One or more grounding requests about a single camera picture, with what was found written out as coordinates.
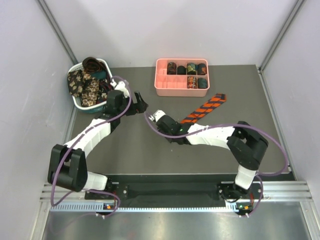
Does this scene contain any orange navy striped tie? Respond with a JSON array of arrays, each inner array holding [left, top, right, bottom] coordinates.
[[180, 93, 227, 124]]

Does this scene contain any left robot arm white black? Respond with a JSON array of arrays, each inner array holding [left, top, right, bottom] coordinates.
[[47, 90, 148, 199]]

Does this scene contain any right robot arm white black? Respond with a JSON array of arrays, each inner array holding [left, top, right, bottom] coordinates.
[[150, 110, 269, 202]]

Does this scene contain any pink compartment organizer box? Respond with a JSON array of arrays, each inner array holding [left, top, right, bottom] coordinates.
[[154, 58, 210, 97]]

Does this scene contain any teal white laundry basket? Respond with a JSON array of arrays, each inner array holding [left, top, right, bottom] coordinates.
[[67, 58, 113, 113]]

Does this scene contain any dark red striped tie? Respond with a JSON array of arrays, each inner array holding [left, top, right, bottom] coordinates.
[[96, 78, 114, 104]]

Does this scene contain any dark red floral rolled tie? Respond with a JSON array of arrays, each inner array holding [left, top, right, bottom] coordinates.
[[167, 61, 177, 75]]

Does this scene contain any dark teal tie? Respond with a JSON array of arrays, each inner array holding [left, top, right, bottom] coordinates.
[[90, 70, 109, 81]]

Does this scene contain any black rolled tie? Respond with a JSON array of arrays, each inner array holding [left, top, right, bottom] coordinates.
[[176, 65, 187, 75]]

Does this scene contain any red orange patterned rolled tie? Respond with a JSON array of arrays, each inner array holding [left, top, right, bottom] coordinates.
[[187, 75, 198, 89]]

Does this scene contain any brown floral tie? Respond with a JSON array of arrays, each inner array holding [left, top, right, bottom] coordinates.
[[67, 70, 100, 107]]

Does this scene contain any dark brown rolled tie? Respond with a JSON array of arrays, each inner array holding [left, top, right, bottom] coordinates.
[[82, 57, 107, 74]]

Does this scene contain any green yellow leaf rolled tie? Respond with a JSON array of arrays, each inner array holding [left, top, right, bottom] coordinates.
[[186, 62, 197, 75]]

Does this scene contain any dark green rolled tie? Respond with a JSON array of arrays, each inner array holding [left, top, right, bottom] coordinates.
[[197, 77, 208, 89]]

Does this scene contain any teal orange leaf rolled tie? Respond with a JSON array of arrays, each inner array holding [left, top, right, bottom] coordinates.
[[197, 63, 207, 76]]

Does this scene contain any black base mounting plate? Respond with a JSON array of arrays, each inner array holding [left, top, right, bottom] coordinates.
[[84, 173, 263, 208]]

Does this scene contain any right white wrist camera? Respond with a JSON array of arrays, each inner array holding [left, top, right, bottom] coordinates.
[[148, 110, 166, 123]]

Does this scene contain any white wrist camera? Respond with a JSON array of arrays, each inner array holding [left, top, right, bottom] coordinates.
[[110, 79, 130, 98], [148, 110, 166, 123]]

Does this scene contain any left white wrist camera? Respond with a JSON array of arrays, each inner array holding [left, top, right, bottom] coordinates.
[[110, 79, 130, 98]]

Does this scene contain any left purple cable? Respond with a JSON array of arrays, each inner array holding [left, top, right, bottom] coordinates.
[[50, 75, 133, 217]]

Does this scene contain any purple cable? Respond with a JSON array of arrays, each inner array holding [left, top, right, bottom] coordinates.
[[50, 75, 133, 217], [144, 112, 289, 217]]

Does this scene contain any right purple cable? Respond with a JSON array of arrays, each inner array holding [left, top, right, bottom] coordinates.
[[144, 112, 289, 217]]

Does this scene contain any grey slotted cable duct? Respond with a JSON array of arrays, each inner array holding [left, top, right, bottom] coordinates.
[[50, 202, 250, 213]]

